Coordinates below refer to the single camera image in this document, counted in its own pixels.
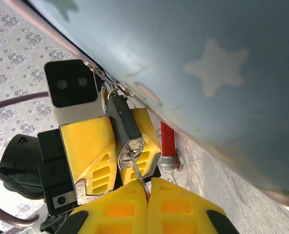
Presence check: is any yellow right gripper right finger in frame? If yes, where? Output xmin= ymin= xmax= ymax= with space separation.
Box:
xmin=147 ymin=177 xmax=241 ymax=234

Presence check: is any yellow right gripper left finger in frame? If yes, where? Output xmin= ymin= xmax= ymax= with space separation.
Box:
xmin=63 ymin=181 xmax=149 ymax=234

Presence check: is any small black padlock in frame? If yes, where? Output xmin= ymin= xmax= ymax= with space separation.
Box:
xmin=104 ymin=88 xmax=145 ymax=171

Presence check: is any blue cartoon tin box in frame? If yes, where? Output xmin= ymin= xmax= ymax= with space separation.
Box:
xmin=28 ymin=0 xmax=289 ymax=210

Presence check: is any red glitter tube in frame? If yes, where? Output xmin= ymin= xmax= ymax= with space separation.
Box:
xmin=159 ymin=120 xmax=181 ymax=173

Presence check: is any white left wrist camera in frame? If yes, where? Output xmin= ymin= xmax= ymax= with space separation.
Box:
xmin=43 ymin=59 xmax=103 ymax=126

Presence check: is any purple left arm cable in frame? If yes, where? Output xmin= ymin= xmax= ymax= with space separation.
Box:
xmin=0 ymin=91 xmax=49 ymax=228

